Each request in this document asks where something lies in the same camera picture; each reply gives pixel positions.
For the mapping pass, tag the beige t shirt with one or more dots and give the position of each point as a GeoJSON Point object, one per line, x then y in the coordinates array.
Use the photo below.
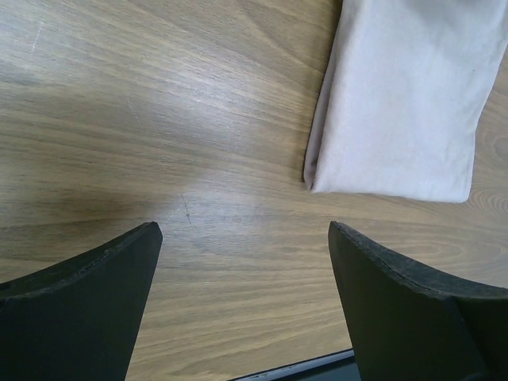
{"type": "Point", "coordinates": [401, 99]}

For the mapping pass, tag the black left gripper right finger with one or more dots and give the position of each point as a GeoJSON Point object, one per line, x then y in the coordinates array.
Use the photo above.
{"type": "Point", "coordinates": [409, 321]}

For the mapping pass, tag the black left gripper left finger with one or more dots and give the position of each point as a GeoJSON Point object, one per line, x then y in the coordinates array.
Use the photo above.
{"type": "Point", "coordinates": [79, 319]}

